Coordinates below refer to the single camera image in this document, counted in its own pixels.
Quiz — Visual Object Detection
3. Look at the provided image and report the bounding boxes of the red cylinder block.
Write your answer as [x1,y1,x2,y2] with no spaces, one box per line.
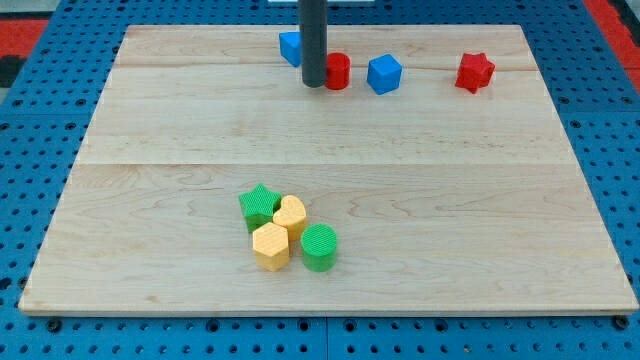
[325,52,351,90]

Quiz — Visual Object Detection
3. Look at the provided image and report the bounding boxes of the green cylinder block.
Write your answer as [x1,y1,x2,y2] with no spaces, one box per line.
[300,224,338,272]

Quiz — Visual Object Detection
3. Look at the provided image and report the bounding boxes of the green star block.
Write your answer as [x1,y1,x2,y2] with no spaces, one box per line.
[238,183,282,233]

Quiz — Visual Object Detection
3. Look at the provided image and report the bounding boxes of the yellow hexagon block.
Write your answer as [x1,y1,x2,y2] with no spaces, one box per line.
[252,222,290,272]

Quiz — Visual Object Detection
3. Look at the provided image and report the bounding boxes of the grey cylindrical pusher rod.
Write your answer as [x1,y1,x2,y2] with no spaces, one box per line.
[298,0,328,88]

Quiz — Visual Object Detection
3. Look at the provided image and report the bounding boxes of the blue cube block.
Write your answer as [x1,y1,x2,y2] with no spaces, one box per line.
[366,54,403,95]

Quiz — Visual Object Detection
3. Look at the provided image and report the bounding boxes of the red star block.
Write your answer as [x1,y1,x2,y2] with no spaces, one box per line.
[455,53,495,94]

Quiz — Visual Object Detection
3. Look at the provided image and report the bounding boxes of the light wooden board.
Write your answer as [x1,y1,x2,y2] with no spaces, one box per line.
[19,25,638,317]

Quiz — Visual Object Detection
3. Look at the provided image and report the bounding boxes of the blue triangle block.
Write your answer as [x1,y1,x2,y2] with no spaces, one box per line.
[279,31,301,67]

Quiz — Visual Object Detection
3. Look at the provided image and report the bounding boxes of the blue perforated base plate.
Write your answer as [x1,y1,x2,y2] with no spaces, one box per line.
[1,0,639,359]

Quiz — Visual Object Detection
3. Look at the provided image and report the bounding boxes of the yellow heart block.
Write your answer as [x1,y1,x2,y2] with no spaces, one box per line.
[272,195,307,242]

